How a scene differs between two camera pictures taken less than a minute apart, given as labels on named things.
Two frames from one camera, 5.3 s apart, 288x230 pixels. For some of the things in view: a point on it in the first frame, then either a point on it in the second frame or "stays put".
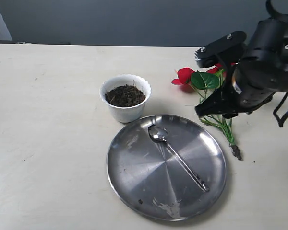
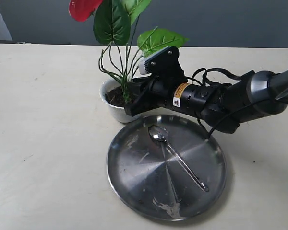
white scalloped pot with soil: [126, 95] stays put
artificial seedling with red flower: [201, 82] -> [113, 21]
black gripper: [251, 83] -> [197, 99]
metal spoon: [159, 134] stays put
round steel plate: [148, 181] stays put
